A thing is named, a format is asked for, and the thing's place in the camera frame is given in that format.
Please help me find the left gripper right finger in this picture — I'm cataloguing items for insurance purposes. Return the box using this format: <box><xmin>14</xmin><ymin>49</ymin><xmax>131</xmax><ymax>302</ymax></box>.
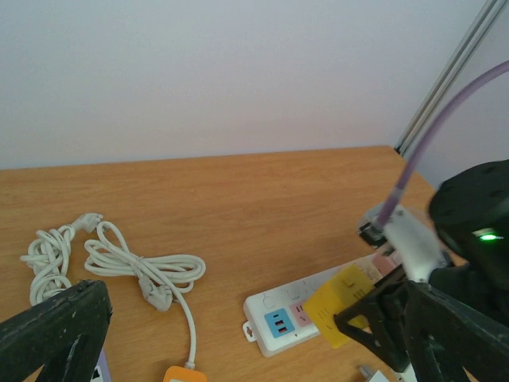
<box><xmin>403</xmin><ymin>281</ymin><xmax>508</xmax><ymax>381</ymax></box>

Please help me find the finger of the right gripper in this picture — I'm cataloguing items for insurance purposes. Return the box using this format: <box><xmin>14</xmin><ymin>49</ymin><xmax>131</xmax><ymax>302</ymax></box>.
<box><xmin>334</xmin><ymin>289</ymin><xmax>386</xmax><ymax>364</ymax></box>

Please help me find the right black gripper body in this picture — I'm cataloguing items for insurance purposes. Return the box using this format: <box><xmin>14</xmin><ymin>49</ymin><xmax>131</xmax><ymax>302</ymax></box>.
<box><xmin>375</xmin><ymin>266</ymin><xmax>410</xmax><ymax>370</ymax></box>

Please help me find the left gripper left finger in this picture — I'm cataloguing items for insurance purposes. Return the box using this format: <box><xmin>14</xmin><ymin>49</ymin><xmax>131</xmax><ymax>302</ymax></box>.
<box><xmin>1</xmin><ymin>280</ymin><xmax>112</xmax><ymax>381</ymax></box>

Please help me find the yellow cube socket adapter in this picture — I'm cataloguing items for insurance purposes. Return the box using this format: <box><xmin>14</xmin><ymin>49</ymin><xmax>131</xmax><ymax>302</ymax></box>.
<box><xmin>303</xmin><ymin>264</ymin><xmax>374</xmax><ymax>349</ymax></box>

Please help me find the white grey plug adapter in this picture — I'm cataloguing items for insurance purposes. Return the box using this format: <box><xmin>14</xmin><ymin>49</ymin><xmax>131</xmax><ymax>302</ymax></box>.
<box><xmin>359</xmin><ymin>364</ymin><xmax>389</xmax><ymax>382</ymax></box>

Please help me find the pink cube socket adapter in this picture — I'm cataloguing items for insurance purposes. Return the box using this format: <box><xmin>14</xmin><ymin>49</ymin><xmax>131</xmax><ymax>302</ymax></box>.
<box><xmin>371</xmin><ymin>248</ymin><xmax>402</xmax><ymax>277</ymax></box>

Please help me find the beige cube socket adapter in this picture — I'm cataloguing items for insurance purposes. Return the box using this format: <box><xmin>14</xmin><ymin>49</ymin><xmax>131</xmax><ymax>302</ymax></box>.
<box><xmin>354</xmin><ymin>257</ymin><xmax>383</xmax><ymax>285</ymax></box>

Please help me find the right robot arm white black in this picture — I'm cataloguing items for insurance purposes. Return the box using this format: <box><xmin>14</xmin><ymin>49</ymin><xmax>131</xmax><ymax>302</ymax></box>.
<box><xmin>334</xmin><ymin>161</ymin><xmax>508</xmax><ymax>381</ymax></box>

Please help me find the purple power strip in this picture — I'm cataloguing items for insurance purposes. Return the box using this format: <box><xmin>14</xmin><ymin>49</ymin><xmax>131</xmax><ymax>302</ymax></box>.
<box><xmin>91</xmin><ymin>349</ymin><xmax>112</xmax><ymax>382</ymax></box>

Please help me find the long white power strip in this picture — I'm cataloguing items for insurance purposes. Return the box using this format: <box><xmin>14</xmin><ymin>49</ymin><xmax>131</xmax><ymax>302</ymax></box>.
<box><xmin>243</xmin><ymin>260</ymin><xmax>355</xmax><ymax>357</ymax></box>

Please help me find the orange power strip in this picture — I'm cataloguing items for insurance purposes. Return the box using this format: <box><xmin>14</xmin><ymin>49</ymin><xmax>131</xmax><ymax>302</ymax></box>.
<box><xmin>163</xmin><ymin>365</ymin><xmax>208</xmax><ymax>382</ymax></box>

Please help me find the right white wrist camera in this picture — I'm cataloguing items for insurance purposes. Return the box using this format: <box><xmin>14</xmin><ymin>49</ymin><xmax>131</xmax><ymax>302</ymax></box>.
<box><xmin>358</xmin><ymin>205</ymin><xmax>453</xmax><ymax>283</ymax></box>

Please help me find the purple strip white cable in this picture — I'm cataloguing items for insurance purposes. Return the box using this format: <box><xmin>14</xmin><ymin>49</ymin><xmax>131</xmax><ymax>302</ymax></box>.
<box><xmin>19</xmin><ymin>212</ymin><xmax>104</xmax><ymax>307</ymax></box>

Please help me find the orange strip white cable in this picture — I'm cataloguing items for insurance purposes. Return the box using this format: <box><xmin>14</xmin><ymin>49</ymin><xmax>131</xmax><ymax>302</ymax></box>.
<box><xmin>84</xmin><ymin>220</ymin><xmax>208</xmax><ymax>369</ymax></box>

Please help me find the right aluminium corner post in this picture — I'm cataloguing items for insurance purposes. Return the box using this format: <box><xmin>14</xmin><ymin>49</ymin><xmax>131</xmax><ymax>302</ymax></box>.
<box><xmin>394</xmin><ymin>0</ymin><xmax>508</xmax><ymax>156</ymax></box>

